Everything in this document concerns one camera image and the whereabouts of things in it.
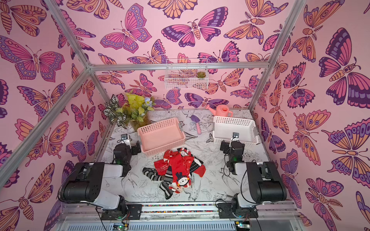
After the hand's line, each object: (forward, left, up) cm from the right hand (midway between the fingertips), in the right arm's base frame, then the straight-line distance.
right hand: (233, 141), depth 93 cm
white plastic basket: (+16, +2, -6) cm, 18 cm away
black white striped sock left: (-22, +49, -3) cm, 54 cm away
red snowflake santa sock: (-14, +29, 0) cm, 32 cm away
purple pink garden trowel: (+24, +23, -6) cm, 34 cm away
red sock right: (-18, +21, -5) cm, 28 cm away
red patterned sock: (-17, +45, -3) cm, 48 cm away
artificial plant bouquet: (+12, +63, +15) cm, 66 cm away
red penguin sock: (-21, +33, +1) cm, 39 cm away
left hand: (-1, +66, 0) cm, 66 cm away
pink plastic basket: (+8, +48, -7) cm, 49 cm away
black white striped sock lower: (-28, +41, -4) cm, 50 cm away
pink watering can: (+24, +5, +4) cm, 25 cm away
